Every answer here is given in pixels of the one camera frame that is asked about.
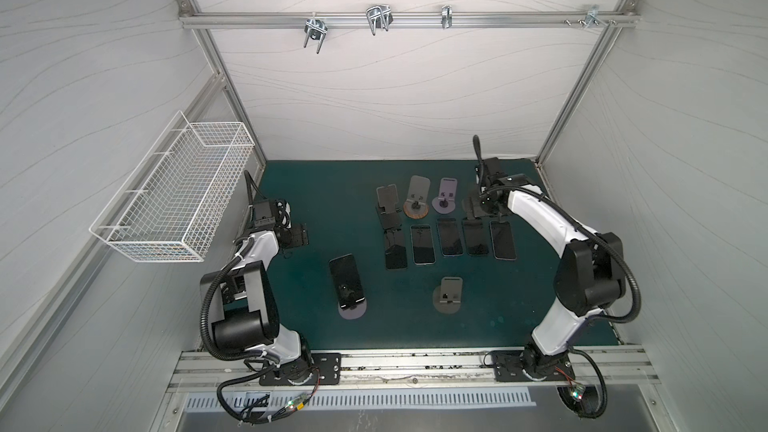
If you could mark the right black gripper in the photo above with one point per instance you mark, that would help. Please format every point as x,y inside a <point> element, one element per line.
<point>475,205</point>

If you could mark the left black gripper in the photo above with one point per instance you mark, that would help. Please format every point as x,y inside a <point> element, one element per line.
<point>298,237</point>

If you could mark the phone from grey stand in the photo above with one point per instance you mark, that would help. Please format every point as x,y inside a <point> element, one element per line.
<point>475,237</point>

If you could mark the wooden round base phone stand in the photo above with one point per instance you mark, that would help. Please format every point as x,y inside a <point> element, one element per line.
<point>416,204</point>

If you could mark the dark phone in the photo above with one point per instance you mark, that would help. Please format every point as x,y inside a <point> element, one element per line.
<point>395,250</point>

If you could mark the grey stand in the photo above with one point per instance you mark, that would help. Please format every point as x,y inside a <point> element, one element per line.
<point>447,296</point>
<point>353,312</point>

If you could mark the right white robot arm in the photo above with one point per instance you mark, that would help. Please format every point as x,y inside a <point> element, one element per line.
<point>588,279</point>

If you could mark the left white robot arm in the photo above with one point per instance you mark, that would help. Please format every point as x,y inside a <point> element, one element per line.
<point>239,317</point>

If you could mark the lilac phone stand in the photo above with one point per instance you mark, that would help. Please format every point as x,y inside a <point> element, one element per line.
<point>444,202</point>

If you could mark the metal clamp hook three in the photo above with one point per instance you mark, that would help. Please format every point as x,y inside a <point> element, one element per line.
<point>446,17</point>

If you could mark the metal clamp hook one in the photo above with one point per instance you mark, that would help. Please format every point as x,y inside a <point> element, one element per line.
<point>315,31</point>

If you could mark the aluminium top crossbar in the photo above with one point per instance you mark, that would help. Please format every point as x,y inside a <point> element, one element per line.
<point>401,20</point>

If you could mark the metal clamp hook two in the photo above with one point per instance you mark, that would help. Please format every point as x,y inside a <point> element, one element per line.
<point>379,17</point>

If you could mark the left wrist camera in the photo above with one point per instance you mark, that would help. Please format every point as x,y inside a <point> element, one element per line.
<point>270,215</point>

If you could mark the white wire basket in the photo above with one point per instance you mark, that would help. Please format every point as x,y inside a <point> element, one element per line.
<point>169,208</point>

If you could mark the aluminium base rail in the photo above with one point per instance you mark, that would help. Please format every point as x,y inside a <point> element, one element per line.
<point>432,368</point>

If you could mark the white slotted cable duct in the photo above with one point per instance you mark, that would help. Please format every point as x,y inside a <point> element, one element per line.
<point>373,399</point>

